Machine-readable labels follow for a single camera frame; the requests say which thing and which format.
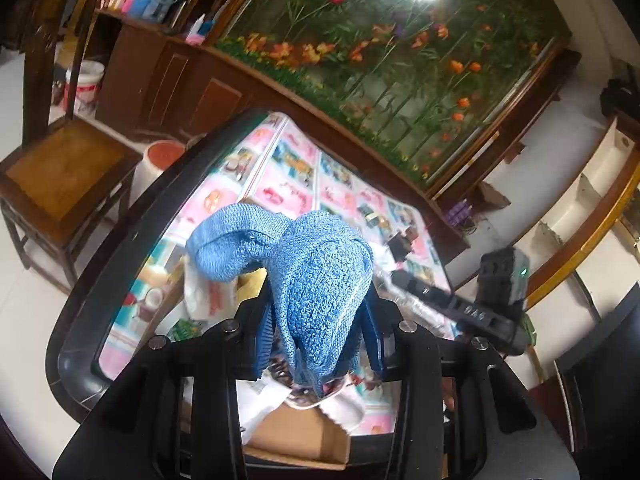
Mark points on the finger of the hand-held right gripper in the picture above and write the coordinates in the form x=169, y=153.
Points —
x=450, y=302

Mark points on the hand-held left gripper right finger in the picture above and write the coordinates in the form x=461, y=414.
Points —
x=375, y=340

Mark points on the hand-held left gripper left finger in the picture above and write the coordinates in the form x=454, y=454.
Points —
x=262, y=345

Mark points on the white cloth with pink print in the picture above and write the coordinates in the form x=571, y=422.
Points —
x=210, y=295

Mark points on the blue knitted cloth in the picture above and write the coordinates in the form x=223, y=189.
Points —
x=320, y=285

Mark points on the brown cardboard box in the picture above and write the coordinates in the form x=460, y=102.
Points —
x=300, y=435

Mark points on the purple small bottles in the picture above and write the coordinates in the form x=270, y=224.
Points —
x=457, y=212

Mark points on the green patterned packet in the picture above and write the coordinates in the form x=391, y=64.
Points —
x=187, y=330

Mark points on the brown tape roll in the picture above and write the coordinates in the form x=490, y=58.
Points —
x=409, y=233

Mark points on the white shelf unit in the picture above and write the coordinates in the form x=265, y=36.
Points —
x=595, y=175

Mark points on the dark glossy table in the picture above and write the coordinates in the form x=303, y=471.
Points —
x=100, y=285

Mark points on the fruit print tablecloth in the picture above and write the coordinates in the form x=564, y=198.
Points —
x=300, y=170

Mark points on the white roll with red top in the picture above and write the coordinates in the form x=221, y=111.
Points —
x=162, y=152

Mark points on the flower picture panel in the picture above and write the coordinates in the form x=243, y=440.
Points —
x=400, y=60

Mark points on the dark wooden cabinet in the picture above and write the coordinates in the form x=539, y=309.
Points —
x=210, y=95

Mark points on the wooden chair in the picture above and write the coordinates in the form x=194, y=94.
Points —
x=65, y=170

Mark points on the white plastic bucket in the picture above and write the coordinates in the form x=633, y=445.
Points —
x=85, y=90

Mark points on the small white bottle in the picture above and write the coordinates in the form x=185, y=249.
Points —
x=198, y=27

